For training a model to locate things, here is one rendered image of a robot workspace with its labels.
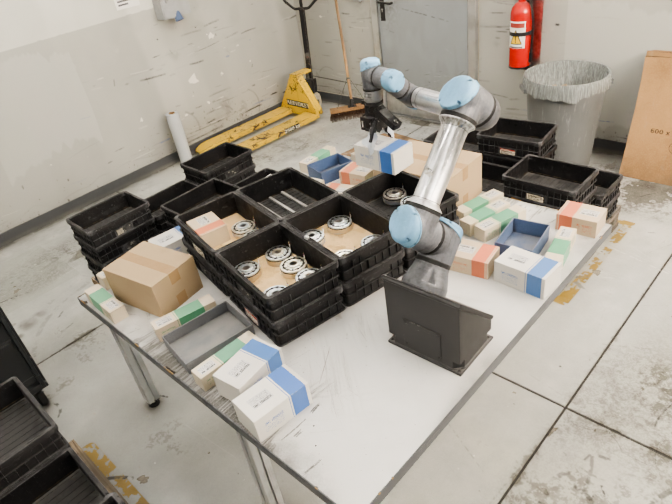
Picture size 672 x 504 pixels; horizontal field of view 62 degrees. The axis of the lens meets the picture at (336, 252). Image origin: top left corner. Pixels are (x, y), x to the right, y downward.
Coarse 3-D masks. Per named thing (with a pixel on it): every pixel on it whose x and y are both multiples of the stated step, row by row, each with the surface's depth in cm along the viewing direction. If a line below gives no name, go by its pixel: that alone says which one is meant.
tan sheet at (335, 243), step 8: (328, 232) 229; (352, 232) 226; (360, 232) 225; (368, 232) 225; (328, 240) 224; (336, 240) 223; (344, 240) 222; (352, 240) 221; (360, 240) 221; (328, 248) 219; (336, 248) 218; (344, 248) 217; (352, 248) 217
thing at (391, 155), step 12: (360, 144) 222; (384, 144) 219; (396, 144) 217; (408, 144) 216; (360, 156) 224; (372, 156) 219; (384, 156) 214; (396, 156) 213; (408, 156) 218; (372, 168) 222; (384, 168) 218; (396, 168) 215
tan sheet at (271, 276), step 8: (264, 256) 221; (264, 264) 216; (264, 272) 212; (272, 272) 211; (280, 272) 210; (256, 280) 208; (264, 280) 207; (272, 280) 207; (280, 280) 206; (288, 280) 205; (264, 288) 203
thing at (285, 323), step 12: (228, 288) 218; (240, 300) 210; (324, 300) 197; (336, 300) 201; (252, 312) 204; (300, 312) 192; (312, 312) 197; (324, 312) 201; (336, 312) 204; (264, 324) 197; (276, 324) 188; (288, 324) 192; (300, 324) 195; (312, 324) 199; (276, 336) 191; (288, 336) 195
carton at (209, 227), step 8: (200, 216) 240; (208, 216) 239; (216, 216) 238; (192, 224) 235; (200, 224) 234; (208, 224) 233; (216, 224) 232; (224, 224) 231; (200, 232) 228; (208, 232) 227; (216, 232) 229; (224, 232) 232; (208, 240) 229; (216, 240) 231; (224, 240) 233
